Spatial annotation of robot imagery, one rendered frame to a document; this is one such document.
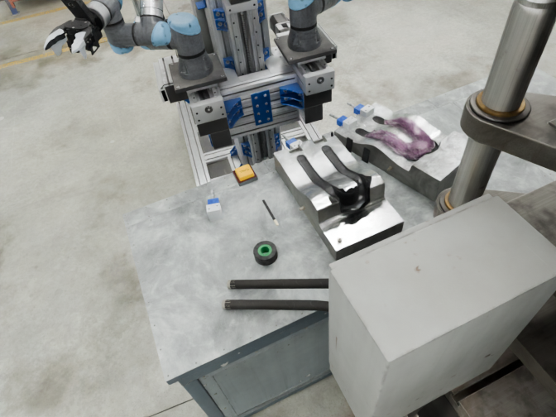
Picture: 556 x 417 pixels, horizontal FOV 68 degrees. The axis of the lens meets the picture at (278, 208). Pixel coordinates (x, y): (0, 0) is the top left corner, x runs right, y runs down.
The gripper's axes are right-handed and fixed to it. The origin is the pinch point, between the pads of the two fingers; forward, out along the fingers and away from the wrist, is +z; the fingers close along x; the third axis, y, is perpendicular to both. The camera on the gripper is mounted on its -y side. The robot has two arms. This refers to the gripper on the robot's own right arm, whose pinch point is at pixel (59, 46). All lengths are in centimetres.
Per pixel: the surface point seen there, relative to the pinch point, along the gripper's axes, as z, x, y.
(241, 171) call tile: -16, -46, 56
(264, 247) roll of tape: 19, -62, 55
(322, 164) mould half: -17, -78, 47
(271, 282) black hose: 34, -67, 51
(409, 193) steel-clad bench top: -12, -111, 51
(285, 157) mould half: -19, -63, 49
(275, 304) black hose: 41, -69, 51
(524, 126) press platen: 41, -106, -22
